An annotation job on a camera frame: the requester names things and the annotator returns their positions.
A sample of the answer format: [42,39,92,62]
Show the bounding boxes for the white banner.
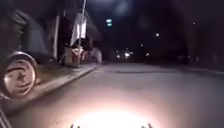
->
[69,12,88,48]

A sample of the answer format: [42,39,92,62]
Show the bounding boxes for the grey asphalt road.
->
[6,61,224,128]

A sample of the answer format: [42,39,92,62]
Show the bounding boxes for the concrete kerb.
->
[0,64,100,114]

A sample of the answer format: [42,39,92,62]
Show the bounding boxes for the robot's own part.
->
[141,122,154,128]
[69,123,82,128]

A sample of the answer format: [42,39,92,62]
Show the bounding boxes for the pavement beside road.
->
[33,61,96,87]

